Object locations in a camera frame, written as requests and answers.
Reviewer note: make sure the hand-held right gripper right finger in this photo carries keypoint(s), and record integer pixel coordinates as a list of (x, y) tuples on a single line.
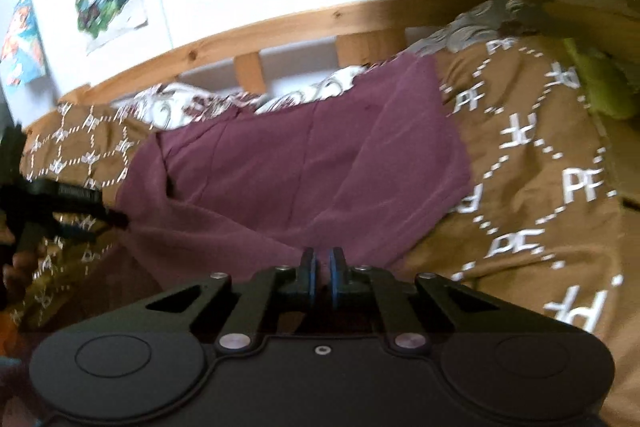
[(334, 279)]

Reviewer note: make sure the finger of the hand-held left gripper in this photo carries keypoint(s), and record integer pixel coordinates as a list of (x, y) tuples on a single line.
[(75, 194)]

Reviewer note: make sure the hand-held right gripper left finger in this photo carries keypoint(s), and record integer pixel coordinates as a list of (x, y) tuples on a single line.
[(311, 279)]

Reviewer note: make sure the maroon cloth garment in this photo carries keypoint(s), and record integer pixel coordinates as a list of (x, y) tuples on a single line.
[(300, 157)]

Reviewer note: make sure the person's left hand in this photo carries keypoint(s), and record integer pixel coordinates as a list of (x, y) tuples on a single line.
[(22, 271)]

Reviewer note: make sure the brown printed blanket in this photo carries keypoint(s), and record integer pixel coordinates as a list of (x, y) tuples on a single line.
[(525, 132)]

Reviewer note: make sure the grey patterned cloth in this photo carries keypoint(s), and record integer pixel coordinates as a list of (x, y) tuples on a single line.
[(475, 29)]

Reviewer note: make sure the green cloth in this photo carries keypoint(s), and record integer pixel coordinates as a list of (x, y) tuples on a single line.
[(602, 87)]

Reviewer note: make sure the blue and orange wall poster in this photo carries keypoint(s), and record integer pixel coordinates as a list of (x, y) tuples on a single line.
[(22, 42)]

